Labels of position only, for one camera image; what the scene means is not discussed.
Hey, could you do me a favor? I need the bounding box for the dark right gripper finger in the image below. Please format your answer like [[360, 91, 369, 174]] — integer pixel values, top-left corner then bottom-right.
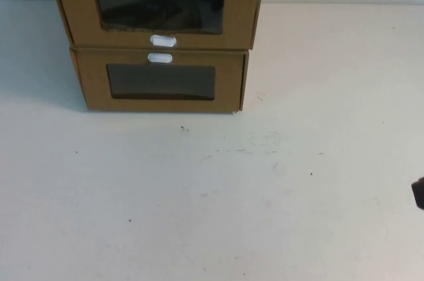
[[411, 176, 424, 211]]

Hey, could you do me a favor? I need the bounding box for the cardboard drawer with window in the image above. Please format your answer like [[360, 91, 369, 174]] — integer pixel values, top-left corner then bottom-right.
[[52, 0, 262, 50], [74, 50, 245, 112]]

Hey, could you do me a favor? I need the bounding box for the white plastic drawer handle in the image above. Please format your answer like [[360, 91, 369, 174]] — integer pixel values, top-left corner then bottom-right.
[[149, 33, 178, 47], [147, 51, 174, 64]]

